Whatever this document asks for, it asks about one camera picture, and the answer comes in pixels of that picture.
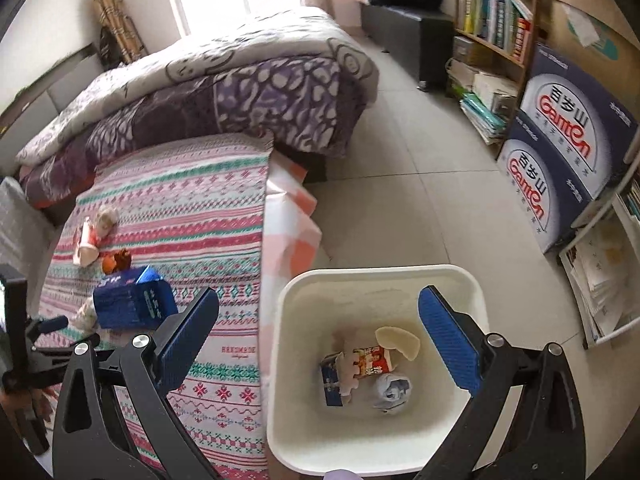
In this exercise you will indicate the red milk carton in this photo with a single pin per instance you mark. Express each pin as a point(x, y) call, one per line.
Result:
point(372, 360)

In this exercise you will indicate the row of green books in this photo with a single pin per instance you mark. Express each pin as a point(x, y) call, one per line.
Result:
point(495, 20)

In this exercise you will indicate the pile of books and boxes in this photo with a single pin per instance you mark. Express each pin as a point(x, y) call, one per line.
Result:
point(487, 100)

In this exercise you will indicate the black bag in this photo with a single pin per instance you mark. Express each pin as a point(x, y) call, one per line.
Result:
point(111, 47)

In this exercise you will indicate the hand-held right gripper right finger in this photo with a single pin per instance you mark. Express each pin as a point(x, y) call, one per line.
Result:
point(450, 340)

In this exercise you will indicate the white plastic trash bin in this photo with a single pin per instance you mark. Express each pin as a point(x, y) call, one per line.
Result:
point(310, 410)

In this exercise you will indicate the blue water carton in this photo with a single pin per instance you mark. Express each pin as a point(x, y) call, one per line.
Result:
point(575, 115)
point(545, 190)

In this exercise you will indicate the red and white paper cup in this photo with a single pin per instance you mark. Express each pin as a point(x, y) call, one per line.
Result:
point(86, 245)

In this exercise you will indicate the purple patterned blanket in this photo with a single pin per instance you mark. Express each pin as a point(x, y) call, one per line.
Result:
point(280, 110)

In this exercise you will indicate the white cartoon print quilt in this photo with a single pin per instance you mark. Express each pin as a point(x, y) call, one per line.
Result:
point(225, 55)

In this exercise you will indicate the small blue box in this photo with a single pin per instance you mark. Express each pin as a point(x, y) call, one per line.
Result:
point(334, 380)

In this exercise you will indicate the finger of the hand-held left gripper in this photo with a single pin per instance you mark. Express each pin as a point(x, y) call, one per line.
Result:
point(52, 324)
point(50, 351)

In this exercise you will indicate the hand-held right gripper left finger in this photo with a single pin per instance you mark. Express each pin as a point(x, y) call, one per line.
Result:
point(187, 340)

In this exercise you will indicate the bed with grey headboard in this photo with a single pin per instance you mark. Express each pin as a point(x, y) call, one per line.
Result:
point(60, 95)

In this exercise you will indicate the white shelf rack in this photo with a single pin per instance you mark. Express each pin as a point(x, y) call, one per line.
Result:
point(607, 207)

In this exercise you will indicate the pink checked tablecloth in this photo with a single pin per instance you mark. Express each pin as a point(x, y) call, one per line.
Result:
point(295, 240)

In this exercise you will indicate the beige plaid coat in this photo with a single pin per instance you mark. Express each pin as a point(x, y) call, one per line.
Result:
point(120, 20)

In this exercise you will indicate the orange small toy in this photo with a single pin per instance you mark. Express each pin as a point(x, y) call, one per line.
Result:
point(117, 261)

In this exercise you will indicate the large blue cardboard box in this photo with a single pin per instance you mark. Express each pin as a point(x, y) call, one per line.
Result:
point(132, 302)

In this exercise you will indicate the cream curved paper piece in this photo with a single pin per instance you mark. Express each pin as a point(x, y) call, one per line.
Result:
point(400, 342)

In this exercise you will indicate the white tissue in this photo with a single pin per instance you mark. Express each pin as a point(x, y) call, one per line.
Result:
point(86, 315)
point(107, 219)

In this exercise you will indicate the stack of white booklets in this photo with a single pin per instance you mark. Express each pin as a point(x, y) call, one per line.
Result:
point(600, 275)

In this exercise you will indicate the black storage bench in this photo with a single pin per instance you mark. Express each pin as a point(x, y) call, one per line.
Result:
point(405, 35)

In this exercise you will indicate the striped patterned tablecloth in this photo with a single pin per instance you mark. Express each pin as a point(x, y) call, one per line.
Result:
point(200, 220)

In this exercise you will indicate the white striped cloth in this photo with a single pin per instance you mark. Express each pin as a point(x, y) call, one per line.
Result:
point(22, 230)

